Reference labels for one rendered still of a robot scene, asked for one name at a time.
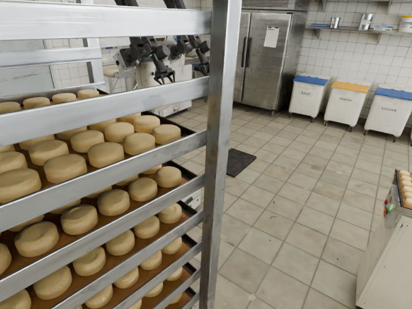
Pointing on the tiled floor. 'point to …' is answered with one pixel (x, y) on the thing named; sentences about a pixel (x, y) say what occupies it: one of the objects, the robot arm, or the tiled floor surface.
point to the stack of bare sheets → (238, 162)
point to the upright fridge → (255, 92)
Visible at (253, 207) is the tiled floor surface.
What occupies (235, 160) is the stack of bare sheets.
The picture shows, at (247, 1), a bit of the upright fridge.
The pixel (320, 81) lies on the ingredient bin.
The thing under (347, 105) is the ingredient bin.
